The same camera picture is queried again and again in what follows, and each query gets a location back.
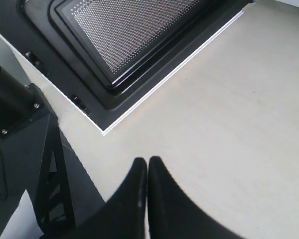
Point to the black left robot arm base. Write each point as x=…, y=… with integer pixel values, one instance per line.
x=32, y=158

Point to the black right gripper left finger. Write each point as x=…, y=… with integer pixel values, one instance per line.
x=123, y=215

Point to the white microwave door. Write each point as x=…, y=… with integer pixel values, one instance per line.
x=108, y=56

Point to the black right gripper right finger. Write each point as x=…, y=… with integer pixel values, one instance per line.
x=173, y=214

